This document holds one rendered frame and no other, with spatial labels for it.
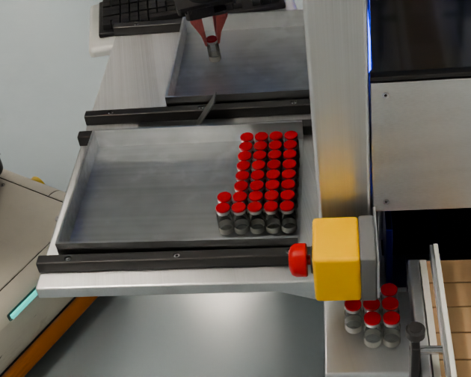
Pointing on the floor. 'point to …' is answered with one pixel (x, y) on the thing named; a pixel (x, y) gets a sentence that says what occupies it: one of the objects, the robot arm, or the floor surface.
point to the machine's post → (339, 105)
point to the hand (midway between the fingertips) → (211, 39)
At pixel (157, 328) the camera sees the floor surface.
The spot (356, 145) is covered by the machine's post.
